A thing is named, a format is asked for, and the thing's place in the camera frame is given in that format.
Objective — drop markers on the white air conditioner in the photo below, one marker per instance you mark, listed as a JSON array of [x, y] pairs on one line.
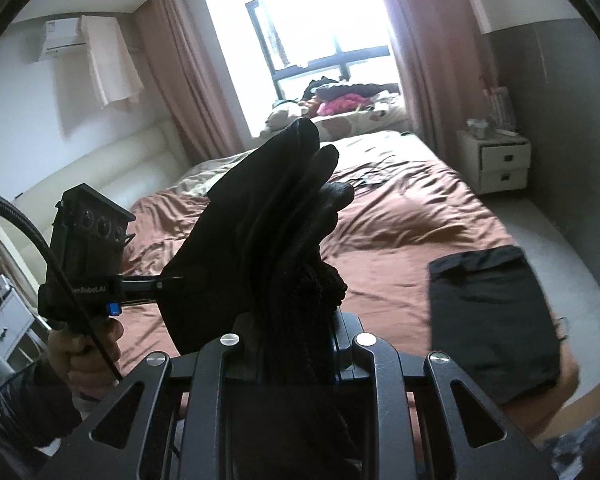
[[62, 35]]

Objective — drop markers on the beige cushion with brown spots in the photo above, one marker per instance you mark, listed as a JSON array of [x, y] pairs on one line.
[[360, 122]]

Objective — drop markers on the small grey jar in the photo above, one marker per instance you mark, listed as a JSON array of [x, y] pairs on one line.
[[476, 129]]

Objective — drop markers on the brown blanket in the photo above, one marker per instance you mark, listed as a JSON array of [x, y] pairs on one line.
[[405, 225]]

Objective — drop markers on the pink garment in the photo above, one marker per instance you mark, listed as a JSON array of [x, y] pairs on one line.
[[337, 105]]

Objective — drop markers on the grey patterned cloth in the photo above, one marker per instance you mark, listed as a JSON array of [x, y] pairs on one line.
[[580, 450]]

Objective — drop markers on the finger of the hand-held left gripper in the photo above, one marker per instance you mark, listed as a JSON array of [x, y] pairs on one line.
[[140, 287]]

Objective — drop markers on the folded black pants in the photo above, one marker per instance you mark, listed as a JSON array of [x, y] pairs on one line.
[[490, 320]]

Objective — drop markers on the beige stuffed toy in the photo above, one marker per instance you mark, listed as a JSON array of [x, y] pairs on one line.
[[282, 120]]

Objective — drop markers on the pink curtain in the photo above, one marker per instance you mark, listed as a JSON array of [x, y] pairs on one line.
[[430, 60], [190, 85]]

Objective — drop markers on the black fleece-lined pants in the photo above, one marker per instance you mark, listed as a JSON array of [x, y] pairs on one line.
[[260, 240]]

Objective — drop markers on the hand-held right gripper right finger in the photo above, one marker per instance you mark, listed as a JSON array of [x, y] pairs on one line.
[[360, 360]]

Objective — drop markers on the clear plastic organizer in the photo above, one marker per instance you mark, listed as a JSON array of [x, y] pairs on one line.
[[500, 107]]

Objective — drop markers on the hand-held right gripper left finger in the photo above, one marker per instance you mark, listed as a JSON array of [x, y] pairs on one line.
[[230, 360]]

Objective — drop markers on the person's left forearm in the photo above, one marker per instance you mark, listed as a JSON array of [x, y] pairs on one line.
[[25, 405]]

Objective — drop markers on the cream patterned bed sheet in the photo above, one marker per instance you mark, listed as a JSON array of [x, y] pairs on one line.
[[380, 147]]

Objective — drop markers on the white nightstand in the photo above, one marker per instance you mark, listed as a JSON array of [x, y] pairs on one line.
[[500, 160], [5, 327]]

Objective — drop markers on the dark clothes pile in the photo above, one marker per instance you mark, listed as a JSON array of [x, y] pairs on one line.
[[335, 87]]

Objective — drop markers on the cream padded headboard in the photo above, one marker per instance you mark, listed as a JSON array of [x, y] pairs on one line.
[[105, 165]]

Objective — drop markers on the pale hanging towel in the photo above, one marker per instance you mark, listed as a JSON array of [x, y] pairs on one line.
[[110, 65]]

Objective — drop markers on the person's left hand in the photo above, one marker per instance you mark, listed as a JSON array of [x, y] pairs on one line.
[[85, 365]]

